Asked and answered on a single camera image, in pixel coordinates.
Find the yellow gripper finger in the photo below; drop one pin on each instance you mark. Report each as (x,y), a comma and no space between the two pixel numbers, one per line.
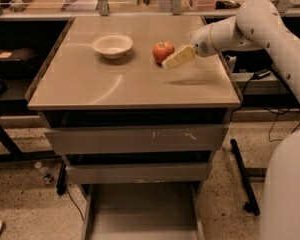
(183,55)

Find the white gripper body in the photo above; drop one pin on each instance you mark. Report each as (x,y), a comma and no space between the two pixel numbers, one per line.
(201,40)

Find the red apple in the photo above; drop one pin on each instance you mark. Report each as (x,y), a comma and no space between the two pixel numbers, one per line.
(162,50)

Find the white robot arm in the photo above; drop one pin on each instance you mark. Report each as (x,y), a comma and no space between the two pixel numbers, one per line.
(258,25)

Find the top grey drawer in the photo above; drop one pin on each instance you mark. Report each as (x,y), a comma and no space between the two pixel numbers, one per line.
(143,139)

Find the grey drawer cabinet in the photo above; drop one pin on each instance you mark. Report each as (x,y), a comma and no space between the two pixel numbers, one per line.
(77,87)

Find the middle grey drawer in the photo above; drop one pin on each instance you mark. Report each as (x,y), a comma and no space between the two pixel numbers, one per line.
(138,173)

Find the bottom open grey drawer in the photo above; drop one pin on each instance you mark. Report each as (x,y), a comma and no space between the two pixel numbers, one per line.
(150,211)

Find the black phone device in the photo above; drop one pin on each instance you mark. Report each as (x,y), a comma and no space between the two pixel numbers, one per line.
(261,74)

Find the white bowl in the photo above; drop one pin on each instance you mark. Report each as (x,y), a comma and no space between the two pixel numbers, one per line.
(112,46)

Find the black floor stand bar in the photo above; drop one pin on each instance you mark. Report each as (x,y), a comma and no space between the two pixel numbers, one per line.
(251,206)

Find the black bag on shelf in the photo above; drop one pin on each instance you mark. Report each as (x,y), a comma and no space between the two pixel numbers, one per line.
(22,58)

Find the plastic bottle on floor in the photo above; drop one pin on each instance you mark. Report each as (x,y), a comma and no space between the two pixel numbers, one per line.
(44,173)

